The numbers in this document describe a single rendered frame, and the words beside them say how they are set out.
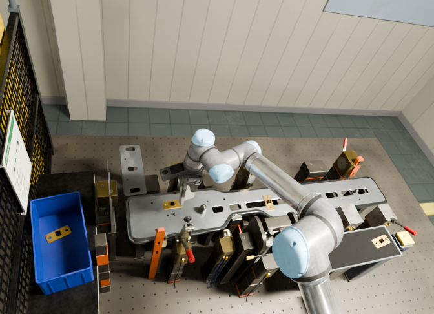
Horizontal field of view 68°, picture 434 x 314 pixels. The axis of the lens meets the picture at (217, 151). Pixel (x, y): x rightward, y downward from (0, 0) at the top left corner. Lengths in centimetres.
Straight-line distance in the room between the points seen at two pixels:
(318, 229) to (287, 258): 11
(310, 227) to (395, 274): 133
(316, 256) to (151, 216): 78
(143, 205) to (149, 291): 41
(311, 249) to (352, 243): 63
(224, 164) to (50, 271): 72
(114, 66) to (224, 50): 98
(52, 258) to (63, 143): 90
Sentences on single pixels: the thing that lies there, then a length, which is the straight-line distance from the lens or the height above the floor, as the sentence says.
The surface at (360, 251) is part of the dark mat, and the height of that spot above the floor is 116.
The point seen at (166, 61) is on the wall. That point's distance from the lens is 299.
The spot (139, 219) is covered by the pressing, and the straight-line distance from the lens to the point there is 143.
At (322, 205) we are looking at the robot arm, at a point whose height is 155.
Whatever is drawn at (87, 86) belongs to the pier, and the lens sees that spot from 290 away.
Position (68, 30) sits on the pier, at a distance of 262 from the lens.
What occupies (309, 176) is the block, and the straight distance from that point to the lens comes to 182.
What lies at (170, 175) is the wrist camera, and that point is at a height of 127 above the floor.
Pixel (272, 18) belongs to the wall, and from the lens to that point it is 298.
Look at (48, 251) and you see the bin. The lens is 137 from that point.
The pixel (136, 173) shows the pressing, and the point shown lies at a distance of 155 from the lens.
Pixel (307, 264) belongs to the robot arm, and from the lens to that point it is 88.
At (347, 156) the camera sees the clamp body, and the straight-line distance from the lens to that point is 196.
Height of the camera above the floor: 227
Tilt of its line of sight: 48 degrees down
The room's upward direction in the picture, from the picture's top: 19 degrees clockwise
